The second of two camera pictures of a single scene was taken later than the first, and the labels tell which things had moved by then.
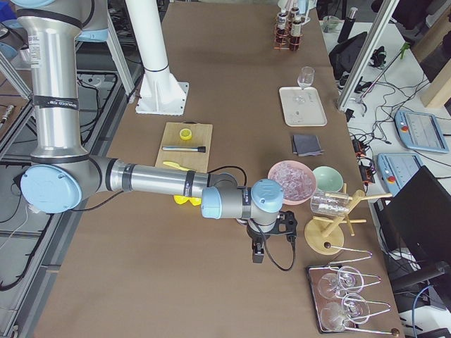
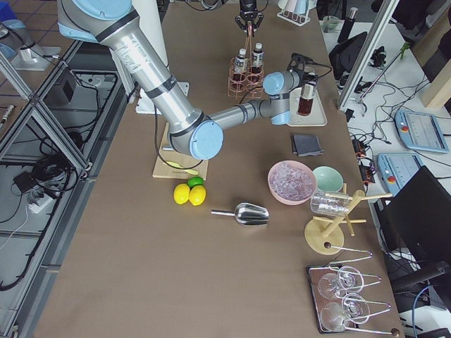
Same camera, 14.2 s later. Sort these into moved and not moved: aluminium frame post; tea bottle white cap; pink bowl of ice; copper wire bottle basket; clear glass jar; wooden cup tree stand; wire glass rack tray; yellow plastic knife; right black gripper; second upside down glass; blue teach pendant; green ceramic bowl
Moved: right black gripper; tea bottle white cap; copper wire bottle basket
Not moved: aluminium frame post; wooden cup tree stand; green ceramic bowl; pink bowl of ice; blue teach pendant; clear glass jar; yellow plastic knife; wire glass rack tray; second upside down glass
